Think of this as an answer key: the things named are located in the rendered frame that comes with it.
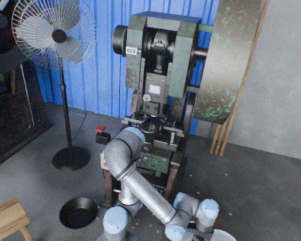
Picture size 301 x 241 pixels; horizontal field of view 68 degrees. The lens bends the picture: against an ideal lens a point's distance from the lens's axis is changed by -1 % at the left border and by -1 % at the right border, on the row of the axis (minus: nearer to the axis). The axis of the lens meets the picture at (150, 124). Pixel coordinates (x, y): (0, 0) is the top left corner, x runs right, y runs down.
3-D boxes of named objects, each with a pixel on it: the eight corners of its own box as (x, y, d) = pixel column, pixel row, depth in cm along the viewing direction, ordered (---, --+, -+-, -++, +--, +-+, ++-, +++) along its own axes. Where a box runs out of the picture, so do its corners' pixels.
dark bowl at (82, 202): (86, 239, 168) (86, 233, 164) (51, 227, 173) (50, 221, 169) (104, 208, 193) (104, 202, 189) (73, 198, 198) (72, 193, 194)
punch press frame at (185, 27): (163, 206, 181) (197, 28, 110) (113, 191, 189) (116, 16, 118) (179, 149, 247) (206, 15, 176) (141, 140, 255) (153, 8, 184)
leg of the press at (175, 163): (172, 229, 182) (194, 139, 134) (158, 225, 184) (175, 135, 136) (187, 159, 258) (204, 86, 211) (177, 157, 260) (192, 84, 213)
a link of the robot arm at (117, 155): (100, 148, 85) (189, 240, 85) (116, 134, 94) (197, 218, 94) (88, 161, 92) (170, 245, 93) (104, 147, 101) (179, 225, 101)
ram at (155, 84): (160, 117, 155) (166, 76, 140) (140, 112, 158) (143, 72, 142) (165, 106, 170) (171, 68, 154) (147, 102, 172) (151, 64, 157)
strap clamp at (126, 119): (141, 127, 176) (142, 116, 171) (121, 123, 179) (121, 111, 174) (143, 123, 181) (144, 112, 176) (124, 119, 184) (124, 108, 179)
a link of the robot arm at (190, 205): (171, 204, 97) (195, 215, 94) (180, 187, 106) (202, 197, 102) (168, 216, 101) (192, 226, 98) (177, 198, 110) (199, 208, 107)
